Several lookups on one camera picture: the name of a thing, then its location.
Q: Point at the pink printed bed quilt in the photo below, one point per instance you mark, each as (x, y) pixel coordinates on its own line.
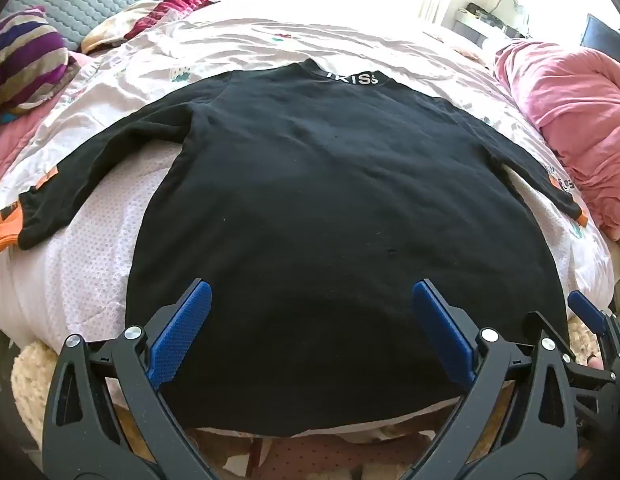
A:
(215, 45)

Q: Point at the black monitor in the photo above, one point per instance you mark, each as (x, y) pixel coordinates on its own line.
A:
(597, 35)

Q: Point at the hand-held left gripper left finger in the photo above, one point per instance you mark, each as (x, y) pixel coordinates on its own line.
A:
(182, 332)

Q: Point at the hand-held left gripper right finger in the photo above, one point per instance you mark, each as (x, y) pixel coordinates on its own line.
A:
(442, 332)

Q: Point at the purple striped pillow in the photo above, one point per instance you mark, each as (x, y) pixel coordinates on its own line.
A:
(25, 60)

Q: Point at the black sweatshirt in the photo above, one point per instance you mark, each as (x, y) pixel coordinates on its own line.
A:
(315, 210)

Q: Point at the white desk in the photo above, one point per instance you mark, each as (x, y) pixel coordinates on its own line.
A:
(470, 22)

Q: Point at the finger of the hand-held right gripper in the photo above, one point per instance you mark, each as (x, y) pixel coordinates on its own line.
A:
(585, 307)
(535, 321)

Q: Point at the grey quilted headboard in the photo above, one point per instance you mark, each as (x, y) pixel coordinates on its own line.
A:
(90, 0)

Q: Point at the red floral blanket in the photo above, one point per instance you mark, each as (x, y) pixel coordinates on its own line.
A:
(165, 7)

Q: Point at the pink blanket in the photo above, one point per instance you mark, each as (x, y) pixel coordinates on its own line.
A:
(575, 110)

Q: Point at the cream fluffy rug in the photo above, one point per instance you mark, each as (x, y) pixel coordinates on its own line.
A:
(27, 380)

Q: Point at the person's right hand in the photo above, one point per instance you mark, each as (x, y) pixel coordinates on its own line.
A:
(593, 361)

